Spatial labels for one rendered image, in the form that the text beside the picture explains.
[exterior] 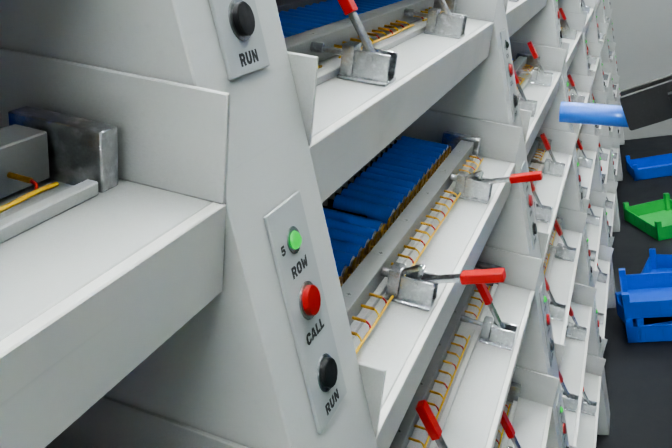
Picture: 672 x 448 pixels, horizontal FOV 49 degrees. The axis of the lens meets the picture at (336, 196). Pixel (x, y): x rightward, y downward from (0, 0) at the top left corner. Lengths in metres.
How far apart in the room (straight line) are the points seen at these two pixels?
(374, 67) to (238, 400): 0.29
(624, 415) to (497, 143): 1.24
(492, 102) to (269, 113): 0.66
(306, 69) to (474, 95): 0.62
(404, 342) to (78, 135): 0.32
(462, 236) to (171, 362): 0.44
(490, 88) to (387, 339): 0.51
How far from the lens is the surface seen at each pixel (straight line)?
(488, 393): 0.85
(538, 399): 1.17
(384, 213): 0.75
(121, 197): 0.33
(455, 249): 0.73
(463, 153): 0.94
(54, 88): 0.36
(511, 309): 1.02
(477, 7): 0.98
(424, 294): 0.62
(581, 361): 1.65
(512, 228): 1.05
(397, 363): 0.55
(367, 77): 0.57
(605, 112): 0.67
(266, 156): 0.36
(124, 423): 0.42
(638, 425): 2.09
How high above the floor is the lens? 1.19
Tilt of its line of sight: 15 degrees down
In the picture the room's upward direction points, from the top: 13 degrees counter-clockwise
